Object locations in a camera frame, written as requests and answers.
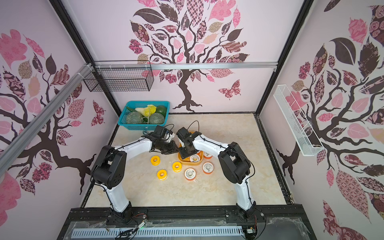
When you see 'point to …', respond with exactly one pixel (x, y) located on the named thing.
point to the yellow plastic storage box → (186, 161)
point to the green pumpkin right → (156, 118)
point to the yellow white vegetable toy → (147, 111)
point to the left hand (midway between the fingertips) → (178, 152)
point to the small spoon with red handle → (145, 132)
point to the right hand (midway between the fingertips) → (185, 155)
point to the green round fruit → (162, 109)
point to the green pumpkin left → (134, 117)
